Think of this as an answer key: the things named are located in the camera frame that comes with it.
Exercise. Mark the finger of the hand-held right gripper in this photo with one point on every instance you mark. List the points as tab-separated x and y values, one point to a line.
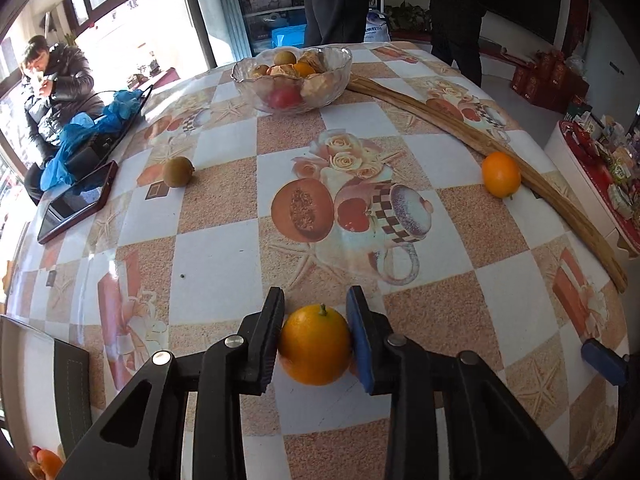
602	360

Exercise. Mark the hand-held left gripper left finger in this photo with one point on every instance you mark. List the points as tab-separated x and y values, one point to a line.
267	345

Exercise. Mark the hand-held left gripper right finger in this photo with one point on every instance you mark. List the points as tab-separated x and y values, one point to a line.
360	345

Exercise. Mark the large orange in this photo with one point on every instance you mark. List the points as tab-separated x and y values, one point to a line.
48	462
315	345

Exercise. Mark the grey cardboard box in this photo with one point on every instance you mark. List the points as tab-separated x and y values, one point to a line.
72	390

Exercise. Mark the glass bowl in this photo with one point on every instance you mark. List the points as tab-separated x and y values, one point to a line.
327	99

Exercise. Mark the pile of snack packets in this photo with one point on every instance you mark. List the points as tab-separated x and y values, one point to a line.
610	160

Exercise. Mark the long wooden stick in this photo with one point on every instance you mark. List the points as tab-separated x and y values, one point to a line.
440	119

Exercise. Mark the tablet in red case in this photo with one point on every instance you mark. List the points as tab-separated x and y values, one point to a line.
75	200

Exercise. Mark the red apple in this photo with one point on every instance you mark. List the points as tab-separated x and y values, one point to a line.
282	96

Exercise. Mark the dried brown husk fruit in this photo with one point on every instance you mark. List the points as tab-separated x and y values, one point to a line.
315	59
317	87

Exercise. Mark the black pouch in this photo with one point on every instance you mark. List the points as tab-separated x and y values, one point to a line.
87	152

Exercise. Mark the blue cloth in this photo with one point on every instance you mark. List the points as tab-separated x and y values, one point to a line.
85	132

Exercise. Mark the stack of red boxes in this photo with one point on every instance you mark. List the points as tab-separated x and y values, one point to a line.
545	77

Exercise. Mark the blue plastic crate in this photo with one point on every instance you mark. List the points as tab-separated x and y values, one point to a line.
287	37

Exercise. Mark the white plastic bag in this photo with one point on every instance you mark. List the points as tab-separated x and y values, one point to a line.
376	27

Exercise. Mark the green potted plant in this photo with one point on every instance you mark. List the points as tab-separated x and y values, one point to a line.
410	17

